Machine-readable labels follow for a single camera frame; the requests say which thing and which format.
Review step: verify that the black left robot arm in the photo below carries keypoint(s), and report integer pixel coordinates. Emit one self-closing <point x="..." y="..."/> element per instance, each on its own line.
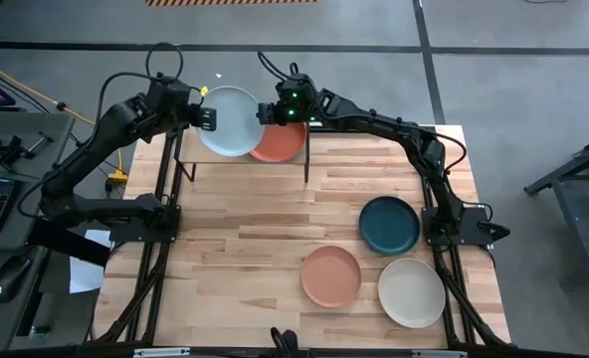
<point x="85" y="149"/>

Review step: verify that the salmon pink plate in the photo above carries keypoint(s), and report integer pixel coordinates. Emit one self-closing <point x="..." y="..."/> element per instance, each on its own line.
<point x="331" y="277"/>

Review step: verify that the wooden shelf with black legs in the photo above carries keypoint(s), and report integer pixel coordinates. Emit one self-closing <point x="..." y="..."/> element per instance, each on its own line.
<point x="187" y="149"/>

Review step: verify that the light blue plate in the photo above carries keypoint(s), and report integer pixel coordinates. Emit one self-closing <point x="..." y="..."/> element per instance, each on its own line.
<point x="230" y="124"/>

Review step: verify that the cream plate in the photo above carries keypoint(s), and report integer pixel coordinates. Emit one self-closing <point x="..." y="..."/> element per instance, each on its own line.
<point x="411" y="293"/>

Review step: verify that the terracotta red plate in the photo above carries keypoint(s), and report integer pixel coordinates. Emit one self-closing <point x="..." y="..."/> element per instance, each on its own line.
<point x="284" y="144"/>

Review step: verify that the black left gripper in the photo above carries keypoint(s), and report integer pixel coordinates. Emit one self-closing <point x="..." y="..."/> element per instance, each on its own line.
<point x="170" y="104"/>

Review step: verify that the black computer mouse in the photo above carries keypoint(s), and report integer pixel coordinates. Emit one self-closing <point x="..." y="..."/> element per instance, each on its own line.
<point x="11" y="278"/>

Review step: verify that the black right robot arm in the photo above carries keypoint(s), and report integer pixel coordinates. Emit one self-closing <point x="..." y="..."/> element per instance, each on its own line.
<point x="399" y="134"/>

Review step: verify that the grey desk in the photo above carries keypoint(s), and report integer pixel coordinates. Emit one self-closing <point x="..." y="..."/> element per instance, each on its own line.
<point x="51" y="124"/>

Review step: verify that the white paper sheet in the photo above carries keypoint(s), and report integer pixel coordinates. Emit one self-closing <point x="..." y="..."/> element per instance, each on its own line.
<point x="88" y="273"/>

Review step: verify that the dark teal plate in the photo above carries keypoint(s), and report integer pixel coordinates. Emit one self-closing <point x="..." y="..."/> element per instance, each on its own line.
<point x="389" y="226"/>

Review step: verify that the silver metal bracket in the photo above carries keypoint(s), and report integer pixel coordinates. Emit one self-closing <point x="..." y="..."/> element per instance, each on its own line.
<point x="162" y="352"/>
<point x="439" y="353"/>

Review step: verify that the black clamp tool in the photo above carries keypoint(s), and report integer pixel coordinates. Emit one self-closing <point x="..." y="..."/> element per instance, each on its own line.
<point x="11" y="149"/>

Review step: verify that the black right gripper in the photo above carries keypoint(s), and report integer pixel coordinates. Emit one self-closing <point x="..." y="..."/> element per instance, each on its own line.
<point x="297" y="102"/>

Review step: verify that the black table camera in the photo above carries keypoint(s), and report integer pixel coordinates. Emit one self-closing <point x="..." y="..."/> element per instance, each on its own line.
<point x="284" y="340"/>

